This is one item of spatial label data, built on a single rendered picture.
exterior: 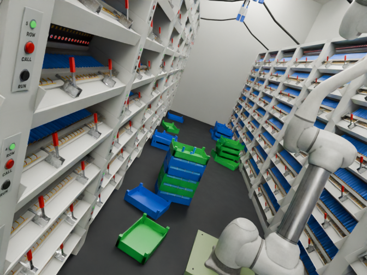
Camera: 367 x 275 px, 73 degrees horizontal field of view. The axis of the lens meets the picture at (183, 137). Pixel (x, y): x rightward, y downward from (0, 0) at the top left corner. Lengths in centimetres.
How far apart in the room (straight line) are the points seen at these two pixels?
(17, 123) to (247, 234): 106
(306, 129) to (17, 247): 119
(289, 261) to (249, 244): 18
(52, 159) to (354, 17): 123
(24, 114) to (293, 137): 112
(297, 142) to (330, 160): 16
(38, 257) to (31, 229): 22
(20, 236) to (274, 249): 101
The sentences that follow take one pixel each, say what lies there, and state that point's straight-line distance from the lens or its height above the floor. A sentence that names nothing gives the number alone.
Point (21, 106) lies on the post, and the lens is 49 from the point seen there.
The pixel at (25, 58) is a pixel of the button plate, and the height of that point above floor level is 103.
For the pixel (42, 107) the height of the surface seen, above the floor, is 93.
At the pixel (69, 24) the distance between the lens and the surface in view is 57.
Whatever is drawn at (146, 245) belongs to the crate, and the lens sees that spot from 169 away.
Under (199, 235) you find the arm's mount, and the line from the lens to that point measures 156.
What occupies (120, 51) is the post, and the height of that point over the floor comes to 105.
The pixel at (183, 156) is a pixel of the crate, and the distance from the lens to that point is 196.
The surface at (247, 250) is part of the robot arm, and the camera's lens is 131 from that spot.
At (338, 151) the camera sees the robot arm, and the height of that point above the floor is 98.
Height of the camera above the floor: 112
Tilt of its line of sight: 17 degrees down
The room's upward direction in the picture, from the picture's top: 21 degrees clockwise
